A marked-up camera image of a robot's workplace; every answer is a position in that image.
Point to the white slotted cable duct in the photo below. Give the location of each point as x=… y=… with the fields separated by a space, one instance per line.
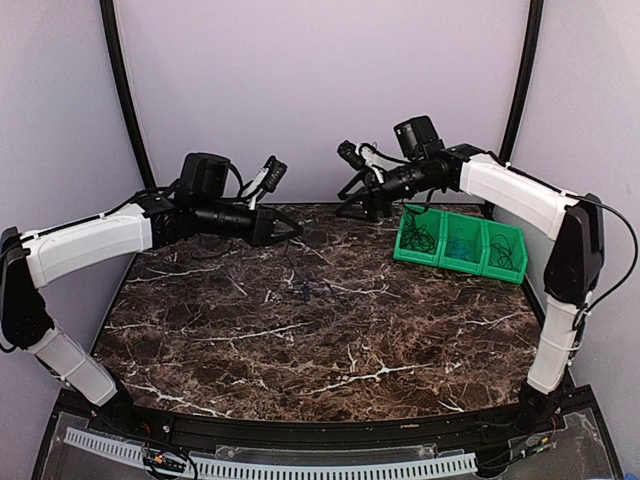
x=418 y=462

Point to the black frame post right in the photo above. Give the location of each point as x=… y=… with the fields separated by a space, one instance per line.
x=523 y=79

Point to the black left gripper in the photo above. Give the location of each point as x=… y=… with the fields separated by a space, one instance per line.
x=263 y=226

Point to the green plastic bin right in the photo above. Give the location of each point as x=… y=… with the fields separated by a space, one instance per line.
x=507 y=256

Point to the green plastic bin middle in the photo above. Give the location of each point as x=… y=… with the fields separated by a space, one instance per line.
x=465 y=244

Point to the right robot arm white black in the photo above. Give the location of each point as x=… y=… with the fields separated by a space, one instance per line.
x=571 y=226

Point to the black frame post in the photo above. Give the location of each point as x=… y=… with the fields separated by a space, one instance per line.
x=523 y=79
x=123 y=90

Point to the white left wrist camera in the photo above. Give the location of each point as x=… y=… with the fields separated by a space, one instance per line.
x=264 y=182

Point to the green plastic bin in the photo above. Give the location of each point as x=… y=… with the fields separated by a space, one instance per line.
x=507 y=256
x=420 y=236
x=465 y=244

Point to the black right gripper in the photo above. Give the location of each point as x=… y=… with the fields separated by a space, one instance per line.
x=368 y=194

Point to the black frame post left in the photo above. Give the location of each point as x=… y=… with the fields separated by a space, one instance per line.
x=123 y=90

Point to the green plastic bin left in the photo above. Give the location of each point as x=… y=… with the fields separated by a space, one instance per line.
x=420 y=236

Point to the black front rail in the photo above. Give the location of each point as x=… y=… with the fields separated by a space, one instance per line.
x=484 y=429

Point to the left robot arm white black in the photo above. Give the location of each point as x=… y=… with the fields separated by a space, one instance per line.
x=153 y=218

